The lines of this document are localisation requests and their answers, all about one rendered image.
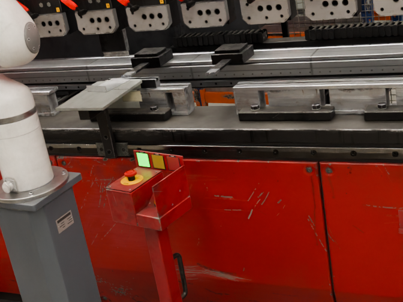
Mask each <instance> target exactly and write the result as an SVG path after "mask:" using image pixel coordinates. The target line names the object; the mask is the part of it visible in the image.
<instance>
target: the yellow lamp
mask: <svg viewBox="0 0 403 302"><path fill-rule="evenodd" d="M152 161H153V164H154V168H161V169H165V166H164V161H163V156H158V155H152Z"/></svg>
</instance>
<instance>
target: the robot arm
mask: <svg viewBox="0 0 403 302"><path fill-rule="evenodd" d="M39 49H40V35H39V32H38V29H37V27H36V24H35V23H34V21H33V20H32V19H31V17H30V15H29V14H28V13H27V12H26V11H25V10H24V8H23V7H22V6H21V5H20V4H19V3H18V2H17V1H16V0H0V68H8V67H18V66H21V65H25V64H27V63H29V62H30V61H32V60H33V59H34V58H35V57H36V55H37V54H38V52H39ZM0 171H1V175H2V180H0V203H9V204H11V203H24V202H27V201H32V200H37V199H39V198H42V197H45V196H47V195H50V194H52V193H54V192H56V191H57V190H59V189H60V188H62V187H63V186H64V185H65V184H66V183H67V182H68V179H69V175H68V171H67V170H66V169H64V168H62V167H57V166H51V163H50V158H49V154H48V151H47V147H46V142H45V140H44V135H43V131H42V128H41V124H40V120H39V117H38V113H37V108H36V105H35V101H34V97H33V95H32V92H31V90H30V88H28V87H27V86H26V85H24V84H22V83H20V82H18V81H15V80H13V79H11V78H9V77H7V76H5V75H3V74H1V73H0Z"/></svg>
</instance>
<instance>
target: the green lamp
mask: <svg viewBox="0 0 403 302"><path fill-rule="evenodd" d="M137 158H138V161H139V165H140V166H145V167H150V165H149V160H148V154H144V153H137Z"/></svg>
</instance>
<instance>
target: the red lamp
mask: <svg viewBox="0 0 403 302"><path fill-rule="evenodd" d="M167 162H168V165H169V170H174V171H176V170H177V169H178V168H180V165H179V160H178V158H172V157H167Z"/></svg>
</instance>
